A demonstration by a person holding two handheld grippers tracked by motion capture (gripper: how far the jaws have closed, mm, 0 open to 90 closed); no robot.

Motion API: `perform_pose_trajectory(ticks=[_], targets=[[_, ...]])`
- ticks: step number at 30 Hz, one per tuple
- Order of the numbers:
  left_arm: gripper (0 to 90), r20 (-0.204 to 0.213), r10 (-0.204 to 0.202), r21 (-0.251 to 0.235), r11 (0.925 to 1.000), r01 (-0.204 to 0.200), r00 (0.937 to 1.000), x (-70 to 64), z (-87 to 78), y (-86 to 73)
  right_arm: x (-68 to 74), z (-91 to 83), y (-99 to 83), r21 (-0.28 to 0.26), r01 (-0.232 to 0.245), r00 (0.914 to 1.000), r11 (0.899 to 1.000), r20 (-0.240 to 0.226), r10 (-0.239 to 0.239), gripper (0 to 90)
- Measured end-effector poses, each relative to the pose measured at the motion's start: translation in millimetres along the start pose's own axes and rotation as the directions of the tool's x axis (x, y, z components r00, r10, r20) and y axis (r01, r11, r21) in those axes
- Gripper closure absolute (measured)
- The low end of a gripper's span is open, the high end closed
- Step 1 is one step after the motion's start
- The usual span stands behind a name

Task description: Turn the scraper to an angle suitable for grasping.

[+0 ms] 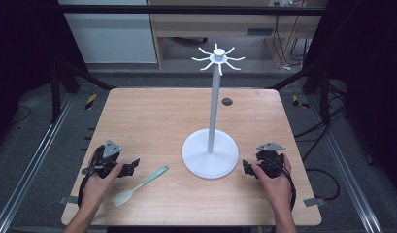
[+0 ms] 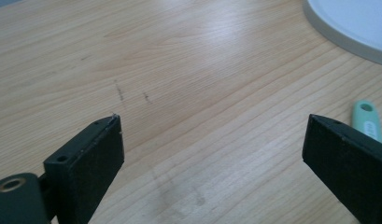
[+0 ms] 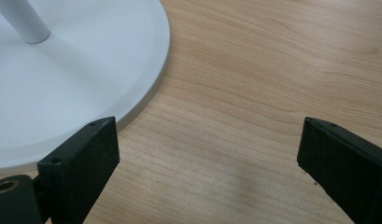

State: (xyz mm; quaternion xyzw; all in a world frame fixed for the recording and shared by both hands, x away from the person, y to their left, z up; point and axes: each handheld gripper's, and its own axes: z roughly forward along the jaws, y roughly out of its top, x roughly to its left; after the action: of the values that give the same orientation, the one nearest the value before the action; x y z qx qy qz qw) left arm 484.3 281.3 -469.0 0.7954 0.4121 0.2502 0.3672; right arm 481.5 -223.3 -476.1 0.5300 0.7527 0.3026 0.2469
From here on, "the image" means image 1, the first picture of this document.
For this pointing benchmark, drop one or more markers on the person's left hand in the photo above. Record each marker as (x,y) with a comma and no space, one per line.
(97,191)

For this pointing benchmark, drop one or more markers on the dark round table grommet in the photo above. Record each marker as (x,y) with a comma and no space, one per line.
(227,101)

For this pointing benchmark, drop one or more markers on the aluminium floor rail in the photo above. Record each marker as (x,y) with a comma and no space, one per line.
(31,161)
(351,181)

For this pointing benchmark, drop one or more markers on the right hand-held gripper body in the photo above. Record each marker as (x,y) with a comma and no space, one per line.
(270,161)

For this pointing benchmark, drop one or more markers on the person's right hand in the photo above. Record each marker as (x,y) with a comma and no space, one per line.
(278,191)

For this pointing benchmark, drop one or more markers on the black frame strut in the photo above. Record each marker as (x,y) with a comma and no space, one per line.
(73,76)
(315,77)

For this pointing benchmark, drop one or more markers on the wooden desk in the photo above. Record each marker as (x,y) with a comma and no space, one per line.
(218,24)

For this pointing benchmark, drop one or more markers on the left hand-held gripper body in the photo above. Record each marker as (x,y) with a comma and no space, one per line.
(102,161)

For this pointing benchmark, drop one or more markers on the black horizontal frame bar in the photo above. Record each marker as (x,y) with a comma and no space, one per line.
(186,9)

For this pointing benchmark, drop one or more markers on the grey metal table bracket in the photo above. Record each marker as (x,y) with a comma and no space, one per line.
(314,202)
(68,200)

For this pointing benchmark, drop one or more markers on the white cabinet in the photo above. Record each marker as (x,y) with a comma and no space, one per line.
(112,35)

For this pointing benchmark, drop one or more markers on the yellow black striped tape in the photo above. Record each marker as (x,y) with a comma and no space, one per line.
(91,101)
(298,102)

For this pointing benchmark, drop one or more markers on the white hook stand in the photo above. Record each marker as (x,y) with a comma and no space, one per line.
(210,155)

